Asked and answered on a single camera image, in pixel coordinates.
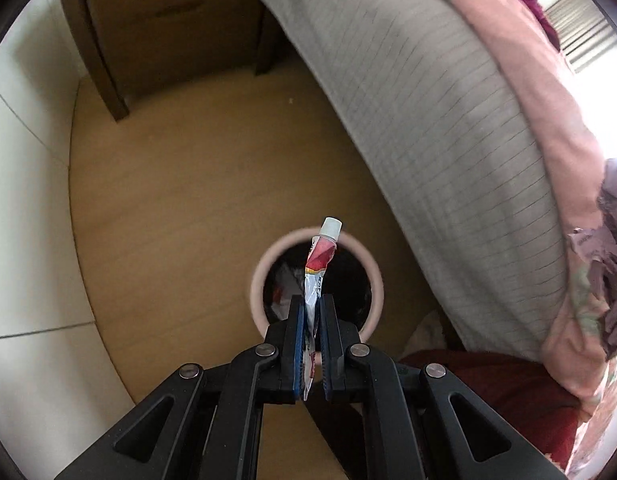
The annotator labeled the white cloth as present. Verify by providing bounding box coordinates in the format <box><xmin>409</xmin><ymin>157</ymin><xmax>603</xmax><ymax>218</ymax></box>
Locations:
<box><xmin>403</xmin><ymin>310</ymin><xmax>456</xmax><ymax>356</ymax></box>

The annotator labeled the pink floral blanket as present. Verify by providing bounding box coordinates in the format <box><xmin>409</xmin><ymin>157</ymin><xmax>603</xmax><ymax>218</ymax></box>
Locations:
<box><xmin>403</xmin><ymin>0</ymin><xmax>617</xmax><ymax>480</ymax></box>

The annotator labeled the red squeezed tube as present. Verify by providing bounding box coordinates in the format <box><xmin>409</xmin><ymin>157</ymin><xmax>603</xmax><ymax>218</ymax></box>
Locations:
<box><xmin>302</xmin><ymin>216</ymin><xmax>344</xmax><ymax>383</ymax></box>

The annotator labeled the dark red cloth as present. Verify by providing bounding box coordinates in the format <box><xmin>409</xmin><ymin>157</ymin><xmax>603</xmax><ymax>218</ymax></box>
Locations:
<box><xmin>398</xmin><ymin>350</ymin><xmax>584</xmax><ymax>466</ymax></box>

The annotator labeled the beige curtain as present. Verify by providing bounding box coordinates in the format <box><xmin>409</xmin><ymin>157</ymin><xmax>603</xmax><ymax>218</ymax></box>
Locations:
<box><xmin>543</xmin><ymin>0</ymin><xmax>617</xmax><ymax>73</ymax></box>

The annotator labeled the white wardrobe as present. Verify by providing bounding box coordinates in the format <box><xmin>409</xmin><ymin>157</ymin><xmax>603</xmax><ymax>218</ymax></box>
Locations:
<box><xmin>0</xmin><ymin>0</ymin><xmax>139</xmax><ymax>466</ymax></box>

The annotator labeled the grey striped bed sheet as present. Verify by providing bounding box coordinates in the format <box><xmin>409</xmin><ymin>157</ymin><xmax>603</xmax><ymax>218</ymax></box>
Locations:
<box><xmin>249</xmin><ymin>0</ymin><xmax>571</xmax><ymax>361</ymax></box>

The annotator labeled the wooden nightstand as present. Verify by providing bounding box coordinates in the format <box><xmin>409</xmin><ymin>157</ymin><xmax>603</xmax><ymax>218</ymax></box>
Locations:
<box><xmin>58</xmin><ymin>0</ymin><xmax>289</xmax><ymax>122</ymax></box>

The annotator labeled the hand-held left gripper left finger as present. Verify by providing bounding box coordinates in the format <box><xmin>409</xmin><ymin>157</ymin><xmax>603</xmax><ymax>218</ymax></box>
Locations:
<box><xmin>53</xmin><ymin>294</ymin><xmax>309</xmax><ymax>480</ymax></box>

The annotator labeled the purple paper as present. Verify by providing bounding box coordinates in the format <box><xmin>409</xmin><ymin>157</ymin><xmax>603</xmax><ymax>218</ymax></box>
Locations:
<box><xmin>567</xmin><ymin>158</ymin><xmax>617</xmax><ymax>361</ymax></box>

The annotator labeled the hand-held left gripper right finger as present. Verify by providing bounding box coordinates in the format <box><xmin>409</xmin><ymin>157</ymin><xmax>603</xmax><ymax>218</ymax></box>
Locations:
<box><xmin>313</xmin><ymin>294</ymin><xmax>571</xmax><ymax>480</ymax></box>

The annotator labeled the pink round waste bin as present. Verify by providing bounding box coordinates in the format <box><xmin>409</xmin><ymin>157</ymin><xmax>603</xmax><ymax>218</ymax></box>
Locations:
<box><xmin>252</xmin><ymin>227</ymin><xmax>385</xmax><ymax>346</ymax></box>

